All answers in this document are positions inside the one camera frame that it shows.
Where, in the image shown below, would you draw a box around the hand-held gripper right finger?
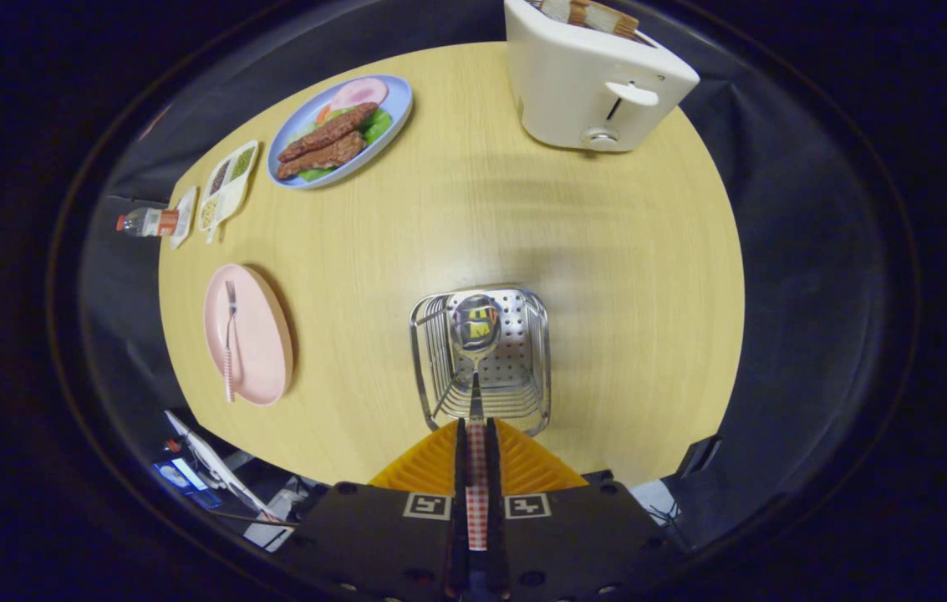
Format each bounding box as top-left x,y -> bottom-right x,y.
486,418 -> 675,602

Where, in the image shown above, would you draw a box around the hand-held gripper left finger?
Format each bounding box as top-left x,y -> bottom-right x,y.
285,418 -> 469,602

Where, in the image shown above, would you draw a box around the spoon with checkered handle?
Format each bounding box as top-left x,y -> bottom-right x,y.
448,294 -> 503,553

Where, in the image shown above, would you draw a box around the fork with checkered handle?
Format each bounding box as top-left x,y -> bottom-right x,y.
224,281 -> 238,404

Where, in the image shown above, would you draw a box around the white flat panel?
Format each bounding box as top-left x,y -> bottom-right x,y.
164,410 -> 282,523

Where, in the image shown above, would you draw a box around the blue glowing device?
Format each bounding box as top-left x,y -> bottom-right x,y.
154,458 -> 223,509

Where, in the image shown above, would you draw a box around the pink plate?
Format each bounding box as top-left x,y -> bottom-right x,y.
204,263 -> 295,407

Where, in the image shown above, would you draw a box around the white square coaster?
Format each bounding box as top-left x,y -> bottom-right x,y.
168,186 -> 199,249

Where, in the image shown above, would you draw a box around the white divided condiment tray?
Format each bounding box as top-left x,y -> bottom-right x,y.
196,140 -> 260,245

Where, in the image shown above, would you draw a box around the brown meat piece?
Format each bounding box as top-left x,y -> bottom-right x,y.
277,131 -> 367,181
277,102 -> 379,164

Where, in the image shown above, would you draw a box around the clear water bottle red label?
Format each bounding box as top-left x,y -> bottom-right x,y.
115,207 -> 181,238

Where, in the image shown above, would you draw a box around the green lettuce leaves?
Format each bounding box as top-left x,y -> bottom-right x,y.
298,107 -> 395,182

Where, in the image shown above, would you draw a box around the blue food plate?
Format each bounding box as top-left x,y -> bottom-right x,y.
267,74 -> 414,190

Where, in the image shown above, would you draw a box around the pink ham slice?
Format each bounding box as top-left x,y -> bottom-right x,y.
329,78 -> 389,111

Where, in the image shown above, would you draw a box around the white toaster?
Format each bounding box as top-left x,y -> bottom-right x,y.
504,0 -> 700,153

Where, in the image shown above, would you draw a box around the toast bread slice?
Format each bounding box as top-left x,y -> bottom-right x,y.
582,0 -> 641,38
538,0 -> 591,26

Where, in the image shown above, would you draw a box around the metal wire basket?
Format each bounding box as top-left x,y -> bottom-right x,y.
409,287 -> 552,437

